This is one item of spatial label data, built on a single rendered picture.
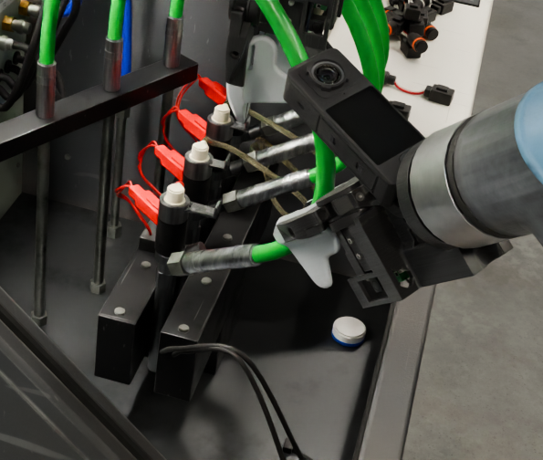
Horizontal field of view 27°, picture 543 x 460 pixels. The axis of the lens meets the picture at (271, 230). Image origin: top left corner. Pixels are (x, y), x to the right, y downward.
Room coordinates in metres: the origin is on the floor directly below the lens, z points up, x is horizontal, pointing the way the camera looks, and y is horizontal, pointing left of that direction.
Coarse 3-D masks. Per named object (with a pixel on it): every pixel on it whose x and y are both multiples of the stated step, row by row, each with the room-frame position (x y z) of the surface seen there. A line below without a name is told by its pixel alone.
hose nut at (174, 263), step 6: (180, 252) 0.76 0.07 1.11; (186, 252) 0.77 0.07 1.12; (174, 258) 0.76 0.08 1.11; (180, 258) 0.76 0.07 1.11; (168, 264) 0.76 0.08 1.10; (174, 264) 0.76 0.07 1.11; (180, 264) 0.75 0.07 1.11; (174, 270) 0.76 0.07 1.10; (180, 270) 0.75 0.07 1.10; (180, 276) 0.76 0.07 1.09
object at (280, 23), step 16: (256, 0) 0.74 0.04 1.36; (272, 0) 0.74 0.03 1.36; (272, 16) 0.73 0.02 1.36; (288, 32) 0.73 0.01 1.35; (288, 48) 0.72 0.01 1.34; (304, 48) 0.73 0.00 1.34; (320, 144) 0.70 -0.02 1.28; (320, 160) 0.70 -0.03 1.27; (320, 176) 0.70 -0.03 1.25; (320, 192) 0.70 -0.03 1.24; (256, 256) 0.72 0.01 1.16; (272, 256) 0.71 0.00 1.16
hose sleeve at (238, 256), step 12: (192, 252) 0.76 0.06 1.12; (204, 252) 0.75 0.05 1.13; (216, 252) 0.74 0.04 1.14; (228, 252) 0.73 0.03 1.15; (240, 252) 0.73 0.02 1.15; (192, 264) 0.75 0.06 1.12; (204, 264) 0.74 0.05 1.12; (216, 264) 0.74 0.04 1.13; (228, 264) 0.73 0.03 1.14; (240, 264) 0.72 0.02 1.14; (252, 264) 0.72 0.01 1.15
